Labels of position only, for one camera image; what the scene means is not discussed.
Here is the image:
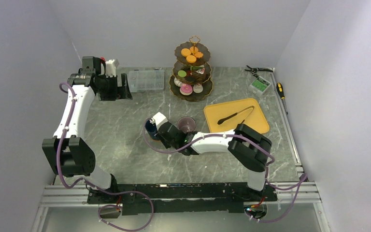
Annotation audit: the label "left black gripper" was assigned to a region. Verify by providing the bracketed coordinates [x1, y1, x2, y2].
[97, 73, 132, 102]

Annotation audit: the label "dark blue mug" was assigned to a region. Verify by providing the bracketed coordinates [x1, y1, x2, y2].
[144, 120, 160, 141]

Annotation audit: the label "white chocolate drizzle donut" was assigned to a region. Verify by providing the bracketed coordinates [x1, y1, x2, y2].
[174, 78, 183, 87]

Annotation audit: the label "green macaron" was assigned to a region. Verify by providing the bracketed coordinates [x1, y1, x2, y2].
[177, 70, 187, 78]

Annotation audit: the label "pink frosted donut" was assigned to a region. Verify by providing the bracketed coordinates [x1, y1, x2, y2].
[179, 84, 193, 96]

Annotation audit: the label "black sandwich cookie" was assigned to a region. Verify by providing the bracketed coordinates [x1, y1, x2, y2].
[185, 76, 196, 83]

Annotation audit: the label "three-tier black dessert stand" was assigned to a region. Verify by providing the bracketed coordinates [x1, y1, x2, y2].
[169, 35, 214, 102]

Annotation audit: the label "orange round cookie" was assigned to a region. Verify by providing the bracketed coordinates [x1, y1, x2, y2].
[181, 48, 192, 57]

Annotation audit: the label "mauve mug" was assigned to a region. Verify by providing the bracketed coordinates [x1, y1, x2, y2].
[177, 116, 196, 133]

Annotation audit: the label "orange macaron top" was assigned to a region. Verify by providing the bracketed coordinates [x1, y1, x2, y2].
[185, 55, 197, 64]

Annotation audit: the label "orange macaron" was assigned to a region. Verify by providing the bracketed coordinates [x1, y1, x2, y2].
[189, 46, 199, 54]
[185, 55, 197, 64]

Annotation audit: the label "red white cake slice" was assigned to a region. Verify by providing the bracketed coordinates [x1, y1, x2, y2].
[194, 68, 205, 76]

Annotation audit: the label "orange waffle cookie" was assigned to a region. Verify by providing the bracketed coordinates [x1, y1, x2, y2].
[194, 52, 203, 58]

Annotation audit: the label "black serving tongs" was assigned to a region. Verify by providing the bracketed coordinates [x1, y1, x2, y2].
[217, 105, 255, 125]

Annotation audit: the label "yellow serving tray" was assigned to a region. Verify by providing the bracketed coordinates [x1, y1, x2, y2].
[203, 98, 270, 134]

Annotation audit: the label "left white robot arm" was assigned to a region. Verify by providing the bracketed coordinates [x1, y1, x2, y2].
[42, 57, 132, 203]

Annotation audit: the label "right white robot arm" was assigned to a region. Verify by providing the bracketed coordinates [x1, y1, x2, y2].
[157, 122, 272, 201]

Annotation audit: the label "clear plastic box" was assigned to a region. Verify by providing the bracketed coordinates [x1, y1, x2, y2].
[128, 69, 165, 92]

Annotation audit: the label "black pliers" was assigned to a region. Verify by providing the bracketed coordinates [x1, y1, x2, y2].
[244, 65, 274, 75]

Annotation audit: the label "green white device box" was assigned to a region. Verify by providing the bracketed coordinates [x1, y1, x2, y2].
[248, 75, 272, 96]

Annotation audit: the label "yellow black screwdriver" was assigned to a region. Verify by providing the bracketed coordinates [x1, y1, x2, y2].
[276, 83, 288, 115]

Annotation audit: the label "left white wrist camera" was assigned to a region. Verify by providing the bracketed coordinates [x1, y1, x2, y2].
[100, 57, 119, 77]

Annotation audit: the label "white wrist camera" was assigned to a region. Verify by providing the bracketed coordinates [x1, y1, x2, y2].
[100, 57, 119, 77]
[149, 112, 168, 130]

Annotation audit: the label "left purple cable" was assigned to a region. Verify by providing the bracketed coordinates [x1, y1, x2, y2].
[56, 82, 156, 232]

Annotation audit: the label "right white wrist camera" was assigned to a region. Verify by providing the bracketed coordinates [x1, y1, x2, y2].
[149, 112, 168, 130]

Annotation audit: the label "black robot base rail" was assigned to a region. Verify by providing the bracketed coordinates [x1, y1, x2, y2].
[87, 178, 277, 216]

